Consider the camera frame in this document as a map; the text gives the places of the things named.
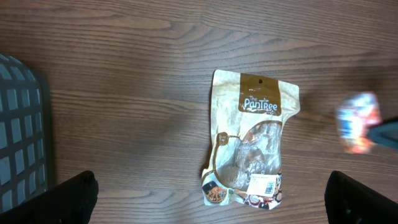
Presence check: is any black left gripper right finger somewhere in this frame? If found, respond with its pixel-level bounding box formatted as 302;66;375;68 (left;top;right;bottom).
325;170;397;224

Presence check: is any orange white small box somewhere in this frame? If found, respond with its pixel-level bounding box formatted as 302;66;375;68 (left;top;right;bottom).
336;91;381;154

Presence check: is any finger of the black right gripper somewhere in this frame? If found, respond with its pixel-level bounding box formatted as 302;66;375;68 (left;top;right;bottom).
367;117;398;149

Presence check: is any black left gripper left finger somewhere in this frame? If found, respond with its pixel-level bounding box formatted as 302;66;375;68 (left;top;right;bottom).
1;170;99;224

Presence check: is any brown clear snack bag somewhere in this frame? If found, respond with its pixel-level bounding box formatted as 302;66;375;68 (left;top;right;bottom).
201;70;300;210

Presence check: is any grey plastic mesh basket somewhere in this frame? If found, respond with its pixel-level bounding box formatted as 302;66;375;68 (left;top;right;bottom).
1;54;47;213

